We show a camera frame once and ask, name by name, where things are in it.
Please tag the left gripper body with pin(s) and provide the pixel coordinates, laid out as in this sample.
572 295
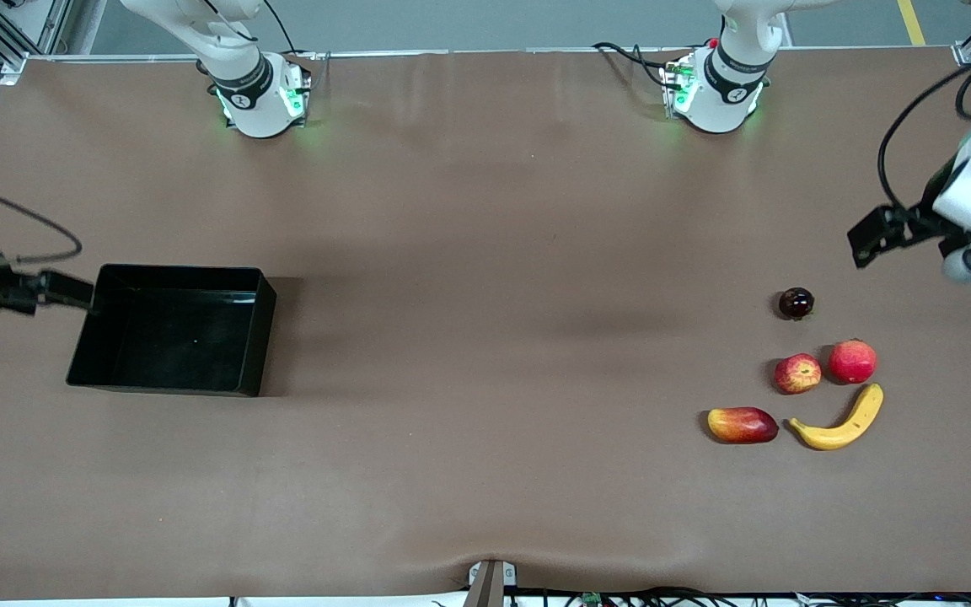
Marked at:
922 217

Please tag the black plastic box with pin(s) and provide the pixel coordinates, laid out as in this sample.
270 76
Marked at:
174 337

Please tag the small red yellow apple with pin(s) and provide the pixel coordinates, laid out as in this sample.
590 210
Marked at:
798 373

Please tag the yellow banana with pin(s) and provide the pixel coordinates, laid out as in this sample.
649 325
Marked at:
831 438

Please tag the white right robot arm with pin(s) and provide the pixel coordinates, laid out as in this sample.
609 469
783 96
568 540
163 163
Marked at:
254 93

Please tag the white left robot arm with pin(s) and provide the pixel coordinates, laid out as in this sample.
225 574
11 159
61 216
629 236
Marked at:
726 93

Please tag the dark purple mangosteen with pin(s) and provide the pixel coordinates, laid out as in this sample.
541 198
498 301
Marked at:
796 303

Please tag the red pomegranate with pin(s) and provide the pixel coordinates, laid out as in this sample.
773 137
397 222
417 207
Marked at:
853 362

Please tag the red yellow mango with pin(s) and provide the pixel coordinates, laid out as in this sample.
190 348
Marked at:
743 425

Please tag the brown table cover mat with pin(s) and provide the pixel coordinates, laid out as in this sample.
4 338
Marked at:
452 464

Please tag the silver table edge rail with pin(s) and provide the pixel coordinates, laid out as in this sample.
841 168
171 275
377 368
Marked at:
384 54

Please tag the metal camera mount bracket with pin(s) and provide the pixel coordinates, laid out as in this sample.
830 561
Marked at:
490 586

